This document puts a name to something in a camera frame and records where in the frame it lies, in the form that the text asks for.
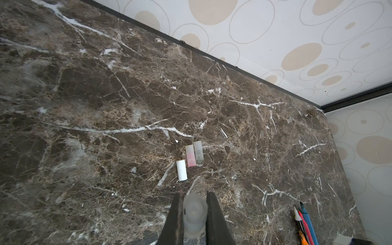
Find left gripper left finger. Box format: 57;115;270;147
156;191;184;245

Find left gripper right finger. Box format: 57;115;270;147
206;192;235;245

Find clear grey pen cap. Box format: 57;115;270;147
183;194;208;239

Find white pen cap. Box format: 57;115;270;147
176;160;188;181

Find clear pink pen cap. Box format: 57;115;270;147
185;145;197;167

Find clear blue pen cap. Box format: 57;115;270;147
194;141;204;163

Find orange marker pen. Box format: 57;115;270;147
299;231;309;245

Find pink marker pen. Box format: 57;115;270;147
298;211;314;245

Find blue marker pen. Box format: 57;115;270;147
300;202;319;245

